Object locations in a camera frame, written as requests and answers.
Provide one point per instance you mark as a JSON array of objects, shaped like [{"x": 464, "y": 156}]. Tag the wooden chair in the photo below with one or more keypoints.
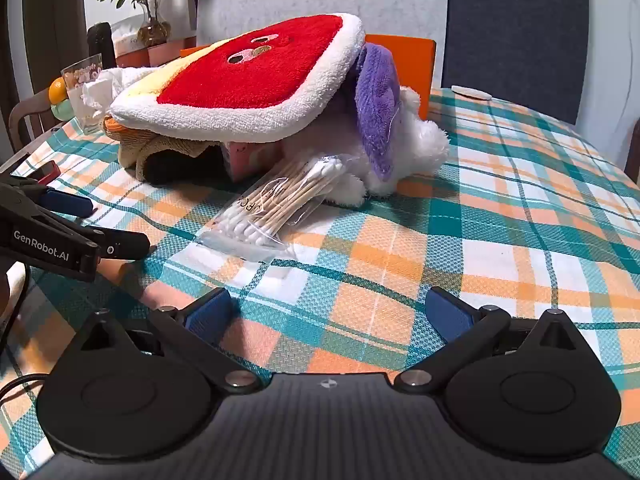
[{"x": 25, "y": 110}]

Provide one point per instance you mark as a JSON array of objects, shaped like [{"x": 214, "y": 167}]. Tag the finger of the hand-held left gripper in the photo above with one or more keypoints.
[
  {"x": 65, "y": 202},
  {"x": 122, "y": 246}
]

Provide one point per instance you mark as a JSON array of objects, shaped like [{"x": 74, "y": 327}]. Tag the brown curtain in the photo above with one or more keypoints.
[{"x": 50, "y": 10}]

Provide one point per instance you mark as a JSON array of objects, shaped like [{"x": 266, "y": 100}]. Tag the orange cloth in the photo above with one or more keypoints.
[{"x": 112, "y": 125}]

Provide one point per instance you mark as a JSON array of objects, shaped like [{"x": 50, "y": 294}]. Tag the red white plush cushion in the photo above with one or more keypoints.
[{"x": 250, "y": 75}]

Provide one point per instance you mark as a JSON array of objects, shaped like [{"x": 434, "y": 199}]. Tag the white oval object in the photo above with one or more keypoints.
[{"x": 470, "y": 91}]

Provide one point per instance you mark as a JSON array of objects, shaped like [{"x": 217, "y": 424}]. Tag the printed glass cup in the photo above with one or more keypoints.
[{"x": 80, "y": 80}]

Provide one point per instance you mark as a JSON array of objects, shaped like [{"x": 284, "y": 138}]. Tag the green round object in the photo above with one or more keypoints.
[{"x": 62, "y": 110}]

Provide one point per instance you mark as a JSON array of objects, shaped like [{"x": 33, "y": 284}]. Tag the orange fruit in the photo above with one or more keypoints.
[{"x": 57, "y": 91}]

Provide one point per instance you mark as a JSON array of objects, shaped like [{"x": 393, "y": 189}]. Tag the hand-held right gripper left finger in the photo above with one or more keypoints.
[{"x": 207, "y": 315}]

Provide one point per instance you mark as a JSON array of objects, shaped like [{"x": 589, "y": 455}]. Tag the salmon planter box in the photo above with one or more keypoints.
[{"x": 165, "y": 50}]

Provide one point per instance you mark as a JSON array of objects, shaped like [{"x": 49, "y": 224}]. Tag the pink box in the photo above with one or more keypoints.
[{"x": 247, "y": 157}]

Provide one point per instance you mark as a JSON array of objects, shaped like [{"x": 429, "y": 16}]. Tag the bag of cotton swabs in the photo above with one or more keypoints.
[{"x": 270, "y": 200}]

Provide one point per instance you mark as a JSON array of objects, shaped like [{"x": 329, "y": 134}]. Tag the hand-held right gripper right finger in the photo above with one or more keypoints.
[{"x": 447, "y": 312}]

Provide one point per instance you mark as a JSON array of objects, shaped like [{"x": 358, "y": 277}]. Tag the orange storage box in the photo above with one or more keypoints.
[{"x": 405, "y": 60}]

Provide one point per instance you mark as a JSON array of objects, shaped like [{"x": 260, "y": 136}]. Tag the white plush rabbit purple ears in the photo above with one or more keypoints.
[{"x": 415, "y": 140}]

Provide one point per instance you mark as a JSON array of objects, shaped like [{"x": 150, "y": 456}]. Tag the small dark red box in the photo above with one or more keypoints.
[{"x": 47, "y": 172}]

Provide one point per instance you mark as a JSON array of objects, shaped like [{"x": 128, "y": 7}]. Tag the plaid tablecloth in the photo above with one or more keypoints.
[{"x": 500, "y": 200}]

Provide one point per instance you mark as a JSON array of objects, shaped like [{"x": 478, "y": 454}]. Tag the tan knit cloth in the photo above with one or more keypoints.
[{"x": 150, "y": 147}]

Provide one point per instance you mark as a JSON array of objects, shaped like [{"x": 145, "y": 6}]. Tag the crumpled white tissue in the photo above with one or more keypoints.
[{"x": 107, "y": 87}]

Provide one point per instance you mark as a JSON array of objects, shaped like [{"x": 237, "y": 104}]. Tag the dark blue felt panel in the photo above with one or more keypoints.
[{"x": 515, "y": 25}]

